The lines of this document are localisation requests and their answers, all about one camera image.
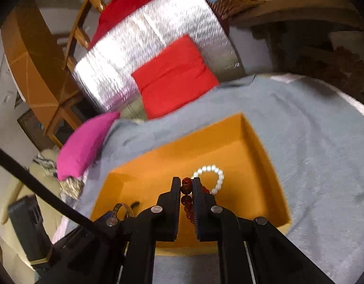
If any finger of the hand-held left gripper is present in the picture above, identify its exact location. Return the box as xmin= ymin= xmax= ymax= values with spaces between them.
xmin=93 ymin=210 xmax=119 ymax=224

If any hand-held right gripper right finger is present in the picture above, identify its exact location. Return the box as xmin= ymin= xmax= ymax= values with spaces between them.
xmin=193 ymin=177 xmax=336 ymax=284

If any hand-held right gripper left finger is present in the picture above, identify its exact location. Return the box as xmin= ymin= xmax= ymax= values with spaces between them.
xmin=46 ymin=177 xmax=182 ymax=284

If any dark red bead bracelet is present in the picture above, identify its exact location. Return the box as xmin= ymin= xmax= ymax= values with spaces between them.
xmin=181 ymin=177 xmax=212 ymax=228

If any silver bangle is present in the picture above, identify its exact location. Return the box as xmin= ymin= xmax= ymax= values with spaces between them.
xmin=112 ymin=203 xmax=135 ymax=218

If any orange cardboard box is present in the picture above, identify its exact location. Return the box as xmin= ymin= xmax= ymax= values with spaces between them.
xmin=90 ymin=112 xmax=292 ymax=256

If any cream sofa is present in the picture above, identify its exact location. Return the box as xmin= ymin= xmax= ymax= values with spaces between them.
xmin=0 ymin=151 xmax=67 ymax=273

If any beige patterned cloth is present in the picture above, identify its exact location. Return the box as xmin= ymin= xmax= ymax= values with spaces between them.
xmin=59 ymin=176 xmax=85 ymax=199

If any black and white patterned cloth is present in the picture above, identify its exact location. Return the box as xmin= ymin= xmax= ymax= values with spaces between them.
xmin=32 ymin=149 xmax=58 ymax=175

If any magenta pillow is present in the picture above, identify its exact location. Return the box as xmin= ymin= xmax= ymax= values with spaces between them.
xmin=56 ymin=112 xmax=121 ymax=182

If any dark woven basket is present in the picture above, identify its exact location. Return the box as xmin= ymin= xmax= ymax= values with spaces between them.
xmin=18 ymin=109 xmax=55 ymax=151

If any small red cushion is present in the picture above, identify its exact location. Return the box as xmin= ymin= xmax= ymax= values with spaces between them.
xmin=132 ymin=35 xmax=220 ymax=120

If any grey blanket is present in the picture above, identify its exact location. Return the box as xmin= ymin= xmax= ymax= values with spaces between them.
xmin=52 ymin=74 xmax=364 ymax=284

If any orange-brown wooden board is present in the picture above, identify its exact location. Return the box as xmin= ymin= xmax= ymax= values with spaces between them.
xmin=1 ymin=4 xmax=82 ymax=113

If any silver foil mat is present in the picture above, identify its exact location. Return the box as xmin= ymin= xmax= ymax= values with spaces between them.
xmin=72 ymin=0 xmax=241 ymax=116

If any large red cushion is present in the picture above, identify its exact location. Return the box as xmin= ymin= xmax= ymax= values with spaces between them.
xmin=89 ymin=0 xmax=182 ymax=48

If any wooden chair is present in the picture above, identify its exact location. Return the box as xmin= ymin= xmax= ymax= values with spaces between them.
xmin=46 ymin=0 xmax=132 ymax=150

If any wooden table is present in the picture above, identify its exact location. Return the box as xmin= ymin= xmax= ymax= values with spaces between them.
xmin=229 ymin=0 xmax=364 ymax=110

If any white bead bracelet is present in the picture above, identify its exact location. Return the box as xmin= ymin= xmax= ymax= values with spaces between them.
xmin=192 ymin=165 xmax=225 ymax=196

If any black cable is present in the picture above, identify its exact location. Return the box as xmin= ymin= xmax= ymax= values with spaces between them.
xmin=0 ymin=143 xmax=114 ymax=240

